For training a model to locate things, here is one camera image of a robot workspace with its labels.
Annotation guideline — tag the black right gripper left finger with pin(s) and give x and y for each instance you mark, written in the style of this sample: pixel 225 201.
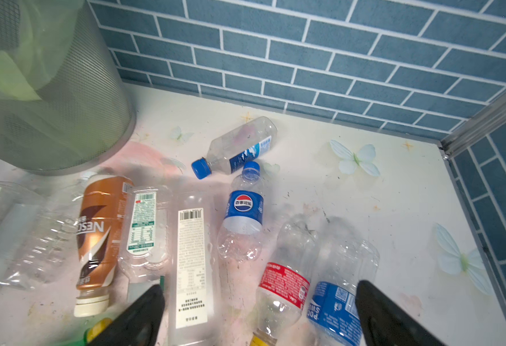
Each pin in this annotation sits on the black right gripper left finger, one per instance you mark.
pixel 139 324

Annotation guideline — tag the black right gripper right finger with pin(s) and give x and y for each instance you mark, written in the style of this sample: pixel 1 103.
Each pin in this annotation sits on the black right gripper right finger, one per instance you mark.
pixel 384 323

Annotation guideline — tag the clear bottle blue Pocari label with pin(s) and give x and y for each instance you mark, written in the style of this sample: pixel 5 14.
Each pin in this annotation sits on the clear bottle blue Pocari label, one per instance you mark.
pixel 344 261

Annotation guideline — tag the clear bottle red white label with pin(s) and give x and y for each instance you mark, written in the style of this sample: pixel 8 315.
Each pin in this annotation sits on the clear bottle red white label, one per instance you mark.
pixel 19 210

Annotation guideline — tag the grey mesh waste bin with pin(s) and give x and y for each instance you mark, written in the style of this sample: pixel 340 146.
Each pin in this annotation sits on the grey mesh waste bin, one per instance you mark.
pixel 83 115

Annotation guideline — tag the green plastic bin liner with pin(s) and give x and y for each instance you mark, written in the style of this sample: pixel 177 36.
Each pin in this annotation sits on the green plastic bin liner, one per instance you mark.
pixel 35 38

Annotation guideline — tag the green Sprite bottle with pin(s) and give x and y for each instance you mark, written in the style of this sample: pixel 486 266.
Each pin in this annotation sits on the green Sprite bottle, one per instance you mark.
pixel 88 335

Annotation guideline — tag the clear bottle green white label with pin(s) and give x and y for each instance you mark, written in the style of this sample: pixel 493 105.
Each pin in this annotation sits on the clear bottle green white label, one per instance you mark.
pixel 144 250

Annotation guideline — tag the brown Nescafe coffee bottle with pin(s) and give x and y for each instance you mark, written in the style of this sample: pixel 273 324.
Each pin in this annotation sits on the brown Nescafe coffee bottle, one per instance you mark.
pixel 99 233

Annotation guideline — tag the clear bottle white barcode label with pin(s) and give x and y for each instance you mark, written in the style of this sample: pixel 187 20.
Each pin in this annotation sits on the clear bottle white barcode label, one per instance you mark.
pixel 194 281

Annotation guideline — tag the Pepsi bottle blue cap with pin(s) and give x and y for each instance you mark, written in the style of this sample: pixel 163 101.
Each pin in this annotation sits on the Pepsi bottle blue cap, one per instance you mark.
pixel 241 233

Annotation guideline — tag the clear ribbed bottle white cap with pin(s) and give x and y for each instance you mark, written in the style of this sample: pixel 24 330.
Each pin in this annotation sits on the clear ribbed bottle white cap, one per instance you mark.
pixel 50 240

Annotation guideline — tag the clear bottle blue cap tilted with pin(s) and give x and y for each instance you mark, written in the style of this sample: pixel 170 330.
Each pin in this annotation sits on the clear bottle blue cap tilted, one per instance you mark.
pixel 231 151

